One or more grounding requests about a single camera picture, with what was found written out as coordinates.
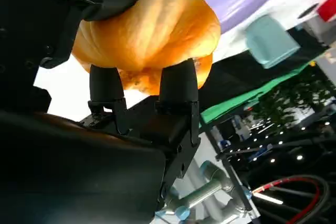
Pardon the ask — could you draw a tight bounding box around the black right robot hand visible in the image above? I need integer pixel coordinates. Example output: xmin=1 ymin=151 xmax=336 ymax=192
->
xmin=0 ymin=0 xmax=202 ymax=224

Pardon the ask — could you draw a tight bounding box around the orange toy bread roll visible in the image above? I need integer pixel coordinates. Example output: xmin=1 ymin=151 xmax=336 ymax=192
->
xmin=71 ymin=0 xmax=222 ymax=95

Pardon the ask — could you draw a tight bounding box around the green cloth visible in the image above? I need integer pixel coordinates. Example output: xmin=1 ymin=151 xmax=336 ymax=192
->
xmin=198 ymin=60 xmax=317 ymax=125

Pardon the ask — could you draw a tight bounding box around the green leafy plant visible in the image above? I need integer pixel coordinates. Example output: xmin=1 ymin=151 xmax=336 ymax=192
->
xmin=250 ymin=76 xmax=336 ymax=132

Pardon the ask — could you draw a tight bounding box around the pale green mug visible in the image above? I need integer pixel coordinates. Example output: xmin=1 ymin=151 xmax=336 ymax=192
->
xmin=244 ymin=14 xmax=301 ymax=69

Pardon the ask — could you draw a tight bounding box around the black round knob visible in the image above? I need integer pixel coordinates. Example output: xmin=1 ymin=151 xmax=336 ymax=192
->
xmin=297 ymin=3 xmax=320 ymax=19

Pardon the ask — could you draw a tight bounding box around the red hoop cable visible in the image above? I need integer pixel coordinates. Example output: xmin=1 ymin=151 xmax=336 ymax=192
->
xmin=251 ymin=177 xmax=321 ymax=224

